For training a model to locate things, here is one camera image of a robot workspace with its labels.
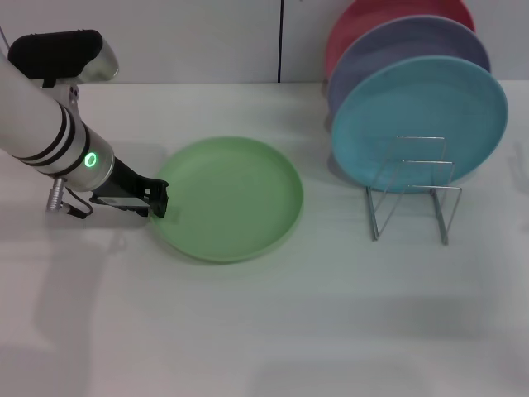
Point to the green round plate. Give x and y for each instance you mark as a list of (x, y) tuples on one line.
[(231, 198)]

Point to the red round plate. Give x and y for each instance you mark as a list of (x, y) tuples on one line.
[(372, 16)]

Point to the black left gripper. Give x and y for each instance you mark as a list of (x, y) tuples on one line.
[(124, 190)]

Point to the purple round plate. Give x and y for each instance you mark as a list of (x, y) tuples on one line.
[(396, 45)]

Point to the blue round plate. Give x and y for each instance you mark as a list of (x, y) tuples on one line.
[(413, 107)]

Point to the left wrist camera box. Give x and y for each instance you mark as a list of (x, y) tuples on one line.
[(53, 51)]

